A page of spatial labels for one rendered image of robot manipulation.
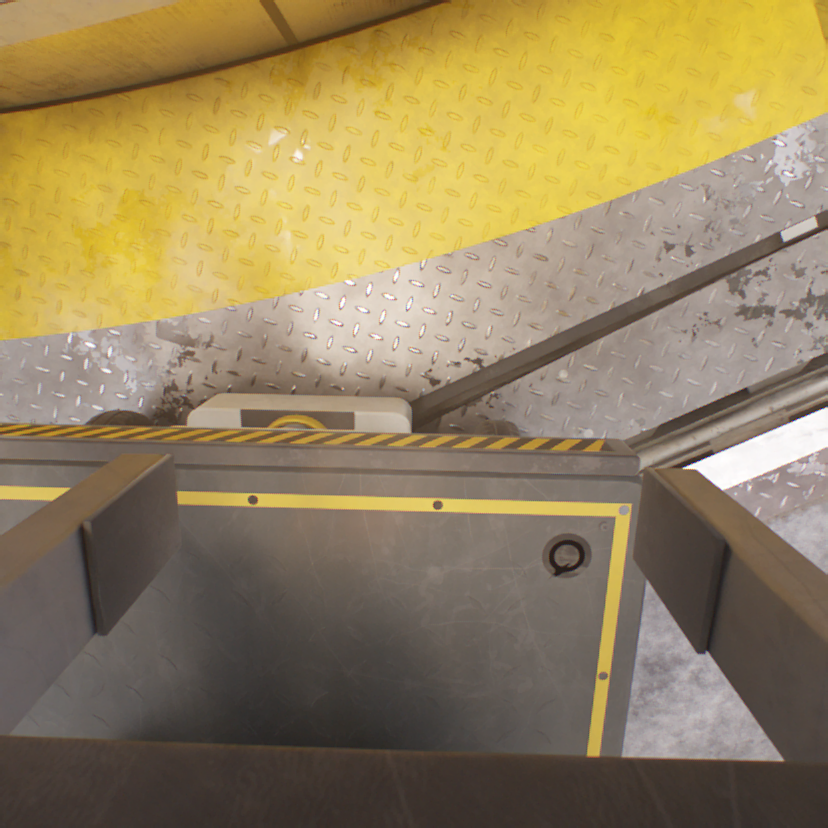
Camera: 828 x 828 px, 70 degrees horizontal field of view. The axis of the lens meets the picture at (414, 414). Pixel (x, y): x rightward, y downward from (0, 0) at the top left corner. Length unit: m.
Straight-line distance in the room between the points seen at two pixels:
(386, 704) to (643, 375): 0.53
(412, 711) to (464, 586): 0.14
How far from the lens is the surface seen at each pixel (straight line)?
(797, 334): 0.95
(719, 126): 0.89
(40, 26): 0.65
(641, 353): 0.86
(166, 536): 0.17
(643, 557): 0.17
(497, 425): 0.73
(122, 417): 0.81
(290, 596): 0.58
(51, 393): 0.97
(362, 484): 0.52
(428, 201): 0.80
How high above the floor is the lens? 0.80
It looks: 75 degrees down
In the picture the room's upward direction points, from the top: 176 degrees counter-clockwise
